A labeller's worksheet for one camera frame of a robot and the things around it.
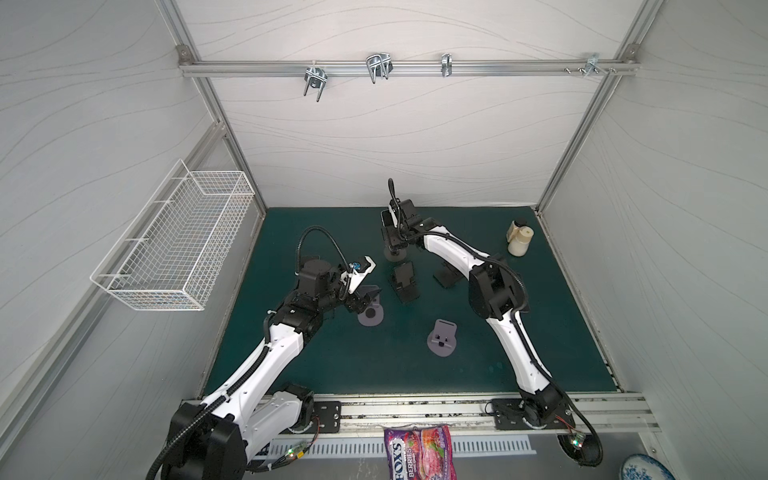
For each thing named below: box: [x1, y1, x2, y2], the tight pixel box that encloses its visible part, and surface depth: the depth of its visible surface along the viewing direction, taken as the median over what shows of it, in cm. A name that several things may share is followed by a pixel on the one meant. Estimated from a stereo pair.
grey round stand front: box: [426, 319, 457, 357], surface depth 83 cm
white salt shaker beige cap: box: [507, 226, 534, 257], surface depth 106 cm
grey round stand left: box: [357, 304, 384, 327], surface depth 93 cm
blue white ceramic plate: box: [620, 453, 676, 480], surface depth 66 cm
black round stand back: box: [384, 245, 407, 263], surface depth 109 cm
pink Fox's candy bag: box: [384, 425, 457, 480], surface depth 69 cm
